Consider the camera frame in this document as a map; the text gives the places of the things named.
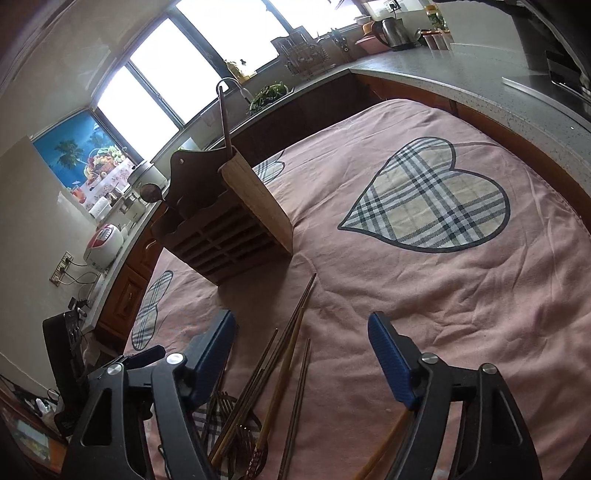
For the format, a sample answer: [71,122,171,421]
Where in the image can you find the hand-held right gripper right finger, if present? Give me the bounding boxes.
[368,311,543,480]

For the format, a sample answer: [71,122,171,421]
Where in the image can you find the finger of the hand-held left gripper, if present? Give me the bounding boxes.
[122,345,166,369]

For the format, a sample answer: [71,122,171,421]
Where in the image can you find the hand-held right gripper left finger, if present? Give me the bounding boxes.
[62,310,238,480]

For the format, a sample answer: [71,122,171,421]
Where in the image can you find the metal fork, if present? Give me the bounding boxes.
[205,391,237,444]
[226,415,262,467]

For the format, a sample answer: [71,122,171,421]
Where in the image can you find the wooden utensil holder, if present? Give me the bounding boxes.
[152,143,295,284]

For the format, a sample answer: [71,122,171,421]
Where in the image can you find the pink cloth with plaid hearts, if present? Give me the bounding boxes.
[124,97,591,480]

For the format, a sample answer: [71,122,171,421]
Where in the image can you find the metal chopstick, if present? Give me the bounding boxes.
[277,339,310,480]
[281,338,312,480]

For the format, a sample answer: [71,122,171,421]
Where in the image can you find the black upright device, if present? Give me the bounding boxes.
[42,310,100,416]

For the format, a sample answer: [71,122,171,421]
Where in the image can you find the red white rice cooker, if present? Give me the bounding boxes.
[83,223,125,267]

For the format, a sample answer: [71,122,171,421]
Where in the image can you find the small white kitchen appliance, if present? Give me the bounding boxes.
[117,189,148,222]

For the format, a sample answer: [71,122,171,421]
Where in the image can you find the beige rice cooker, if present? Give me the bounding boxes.
[127,159,167,188]

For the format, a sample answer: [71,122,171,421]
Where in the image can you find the fruit print window blind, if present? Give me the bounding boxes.
[32,111,139,213]

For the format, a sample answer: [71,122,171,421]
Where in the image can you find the green vegetables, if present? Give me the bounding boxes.
[249,82,294,112]

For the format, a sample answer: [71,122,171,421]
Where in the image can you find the wooden base cabinets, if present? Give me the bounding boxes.
[95,69,591,352]

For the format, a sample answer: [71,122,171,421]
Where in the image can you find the kitchen faucet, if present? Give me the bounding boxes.
[217,76,254,104]

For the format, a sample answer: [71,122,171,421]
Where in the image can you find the kitchen window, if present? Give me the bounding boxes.
[92,0,370,160]

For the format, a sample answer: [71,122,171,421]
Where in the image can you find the grey stone countertop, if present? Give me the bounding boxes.
[81,44,591,333]

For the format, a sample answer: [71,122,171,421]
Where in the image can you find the steel cooktop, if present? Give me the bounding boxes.
[502,76,591,109]

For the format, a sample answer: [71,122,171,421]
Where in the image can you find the pink basin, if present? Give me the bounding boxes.
[355,34,391,55]

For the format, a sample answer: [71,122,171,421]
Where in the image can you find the knife block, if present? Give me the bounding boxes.
[330,28,354,61]

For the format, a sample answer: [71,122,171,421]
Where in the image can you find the wooden cutting board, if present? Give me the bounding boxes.
[272,27,311,52]

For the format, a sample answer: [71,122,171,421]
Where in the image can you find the steel electric kettle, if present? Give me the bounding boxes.
[372,16,416,51]

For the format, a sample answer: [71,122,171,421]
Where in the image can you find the black range hood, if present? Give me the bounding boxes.
[499,0,591,93]

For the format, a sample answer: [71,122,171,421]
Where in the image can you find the power cable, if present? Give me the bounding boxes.
[58,261,109,296]

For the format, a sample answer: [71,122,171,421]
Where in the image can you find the wall socket strip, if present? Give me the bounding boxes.
[48,251,75,288]

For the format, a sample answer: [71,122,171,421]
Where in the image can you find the wire dish rack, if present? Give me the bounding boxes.
[272,25,352,77]

